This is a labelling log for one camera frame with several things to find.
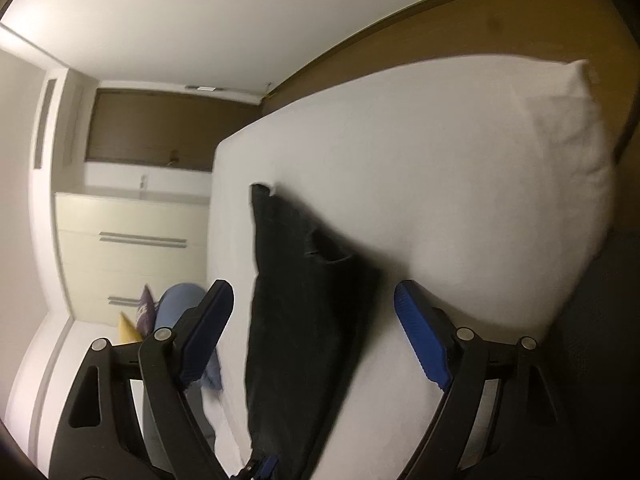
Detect yellow cushion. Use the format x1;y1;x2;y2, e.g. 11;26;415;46
117;311;147;345

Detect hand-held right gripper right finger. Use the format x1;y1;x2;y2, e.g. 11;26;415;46
394;280;576;480

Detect light blue cloth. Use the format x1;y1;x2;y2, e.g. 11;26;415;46
151;283;224;392

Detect cream wardrobe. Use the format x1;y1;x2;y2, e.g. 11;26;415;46
53;192;212;327

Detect black pants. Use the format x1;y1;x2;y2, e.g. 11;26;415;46
244;183;385;480

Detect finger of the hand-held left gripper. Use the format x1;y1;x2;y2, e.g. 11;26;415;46
239;455;280;480

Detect purple cushion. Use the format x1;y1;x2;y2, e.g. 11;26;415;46
135;284;160;337

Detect white pillow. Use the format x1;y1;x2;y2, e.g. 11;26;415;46
405;59;617;346

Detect white wall vent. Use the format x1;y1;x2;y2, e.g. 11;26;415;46
33;78;56;169

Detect wooden headboard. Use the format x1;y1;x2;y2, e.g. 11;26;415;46
259;0;640;173

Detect brown door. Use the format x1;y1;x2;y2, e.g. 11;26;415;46
84;88;262;174

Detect white bed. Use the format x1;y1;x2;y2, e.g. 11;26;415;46
206;58;617;480

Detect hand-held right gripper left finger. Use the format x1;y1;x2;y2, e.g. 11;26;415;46
59;279;238;480

